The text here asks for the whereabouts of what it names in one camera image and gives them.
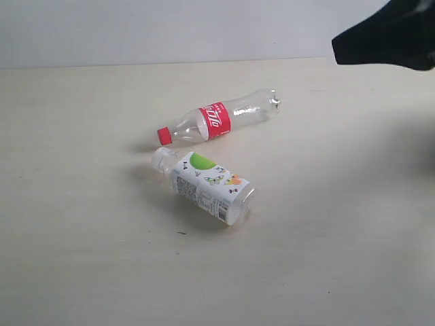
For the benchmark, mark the clear cola bottle red label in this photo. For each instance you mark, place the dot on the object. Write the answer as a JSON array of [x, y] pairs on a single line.
[[217, 119]]

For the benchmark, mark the clear bottle white butterfly label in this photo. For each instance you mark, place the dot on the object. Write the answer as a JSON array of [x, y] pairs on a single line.
[[211, 187]]

